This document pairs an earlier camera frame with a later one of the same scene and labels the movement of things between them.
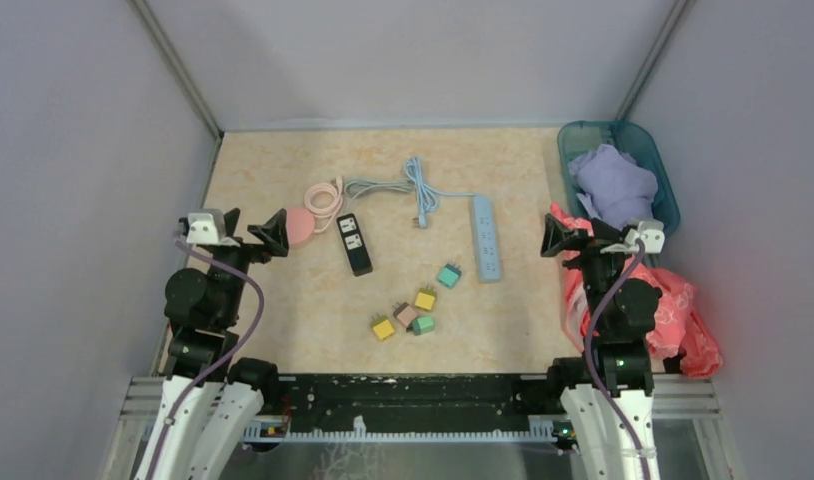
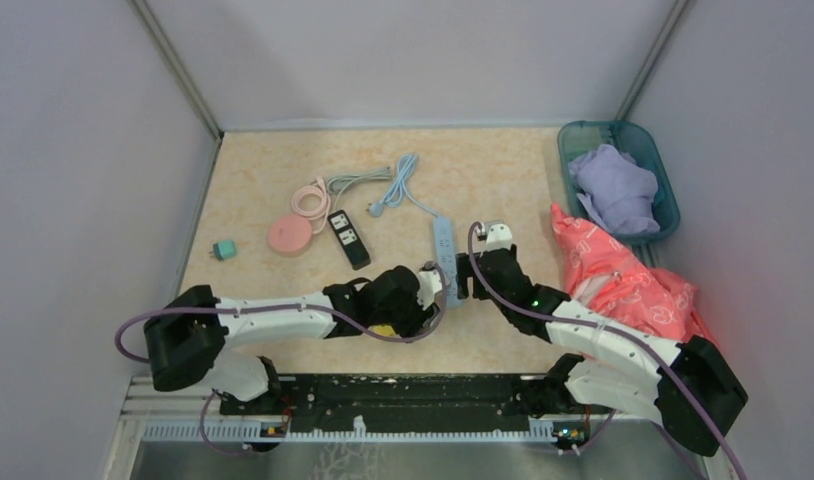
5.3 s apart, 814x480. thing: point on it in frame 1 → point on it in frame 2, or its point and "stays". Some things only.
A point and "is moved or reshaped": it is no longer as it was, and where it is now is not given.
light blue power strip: [486, 242] → [446, 257]
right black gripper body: [601, 267] → [482, 294]
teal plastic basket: [577, 137] stays
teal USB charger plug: [449, 275] is moved or reshaped
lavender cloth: [613, 187] stays
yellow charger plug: [382, 326] stays
